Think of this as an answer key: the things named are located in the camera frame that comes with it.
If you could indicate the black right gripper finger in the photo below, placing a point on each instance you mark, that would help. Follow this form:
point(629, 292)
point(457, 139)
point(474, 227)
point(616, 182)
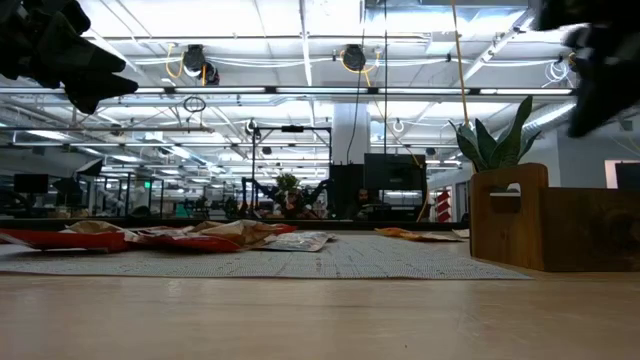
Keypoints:
point(590, 112)

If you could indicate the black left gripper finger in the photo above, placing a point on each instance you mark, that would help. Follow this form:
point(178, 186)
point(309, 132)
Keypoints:
point(100, 90)
point(75, 57)

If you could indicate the wooden tea organizer box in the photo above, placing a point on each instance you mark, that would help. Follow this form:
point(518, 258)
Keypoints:
point(505, 235)

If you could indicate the red strawberry tea packet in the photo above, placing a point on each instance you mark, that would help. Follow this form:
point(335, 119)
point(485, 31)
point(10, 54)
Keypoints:
point(286, 228)
point(195, 243)
point(60, 241)

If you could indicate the green snake plant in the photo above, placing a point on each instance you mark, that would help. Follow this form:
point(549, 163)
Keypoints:
point(505, 145)

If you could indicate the red white striped sign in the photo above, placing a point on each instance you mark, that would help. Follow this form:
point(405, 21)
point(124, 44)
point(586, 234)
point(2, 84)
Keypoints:
point(443, 205)

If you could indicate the black monitor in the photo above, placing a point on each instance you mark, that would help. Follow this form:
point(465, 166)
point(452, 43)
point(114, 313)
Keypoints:
point(395, 171)

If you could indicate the small background plant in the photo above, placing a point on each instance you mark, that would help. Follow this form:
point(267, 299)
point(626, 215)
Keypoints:
point(287, 181)

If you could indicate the person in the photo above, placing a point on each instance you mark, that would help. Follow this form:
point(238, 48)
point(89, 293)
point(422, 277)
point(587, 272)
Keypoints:
point(362, 200)

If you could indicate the grey woven placemat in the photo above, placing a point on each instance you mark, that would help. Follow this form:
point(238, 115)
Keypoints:
point(380, 260)

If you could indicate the black background station frame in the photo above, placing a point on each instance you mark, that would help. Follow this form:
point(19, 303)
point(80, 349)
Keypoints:
point(253, 165)

